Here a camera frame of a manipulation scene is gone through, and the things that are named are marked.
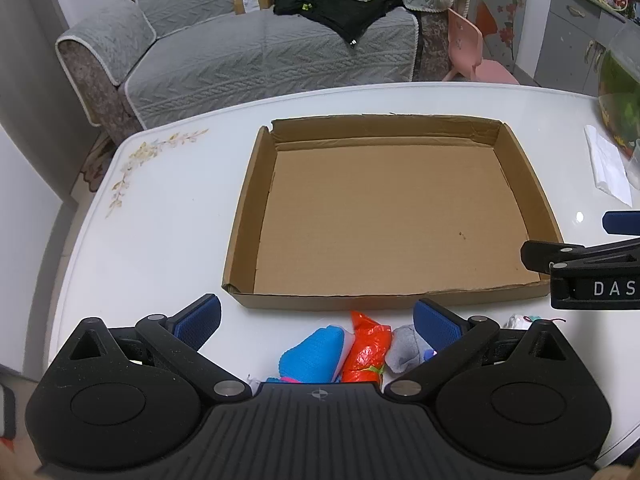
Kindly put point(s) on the glass fish bowl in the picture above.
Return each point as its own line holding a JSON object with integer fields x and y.
{"x": 620, "y": 95}

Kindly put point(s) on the shallow cardboard box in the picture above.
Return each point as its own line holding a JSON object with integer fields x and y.
{"x": 380, "y": 210}

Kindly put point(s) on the pink plastic chair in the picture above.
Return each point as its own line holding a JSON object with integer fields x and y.
{"x": 465, "y": 45}

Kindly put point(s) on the black jacket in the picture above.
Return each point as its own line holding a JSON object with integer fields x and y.
{"x": 340, "y": 0}

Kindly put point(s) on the grey sock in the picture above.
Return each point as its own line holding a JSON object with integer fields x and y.
{"x": 402, "y": 350}

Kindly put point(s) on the floral decorated door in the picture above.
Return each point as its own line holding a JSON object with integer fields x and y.
{"x": 500, "y": 15}

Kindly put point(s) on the grey quilted sofa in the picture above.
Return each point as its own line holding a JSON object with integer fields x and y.
{"x": 250, "y": 60}

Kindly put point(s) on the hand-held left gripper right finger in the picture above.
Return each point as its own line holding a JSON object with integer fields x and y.
{"x": 440, "y": 324}

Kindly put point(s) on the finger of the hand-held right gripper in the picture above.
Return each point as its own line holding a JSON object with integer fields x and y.
{"x": 555, "y": 252}
{"x": 622, "y": 223}

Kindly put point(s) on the patterned floor rug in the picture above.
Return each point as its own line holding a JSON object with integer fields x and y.
{"x": 92, "y": 167}

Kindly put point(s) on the grey cabinet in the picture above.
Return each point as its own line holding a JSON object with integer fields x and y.
{"x": 565, "y": 45}

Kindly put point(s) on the white and teal sock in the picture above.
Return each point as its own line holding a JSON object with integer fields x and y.
{"x": 515, "y": 321}

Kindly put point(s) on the white folded tissue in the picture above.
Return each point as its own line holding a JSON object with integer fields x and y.
{"x": 607, "y": 165}

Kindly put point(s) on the small cardboard parcel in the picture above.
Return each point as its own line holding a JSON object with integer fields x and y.
{"x": 252, "y": 1}

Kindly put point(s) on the blue sock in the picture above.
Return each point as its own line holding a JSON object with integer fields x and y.
{"x": 312, "y": 352}

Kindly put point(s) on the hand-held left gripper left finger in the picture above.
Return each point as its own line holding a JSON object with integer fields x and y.
{"x": 197, "y": 322}

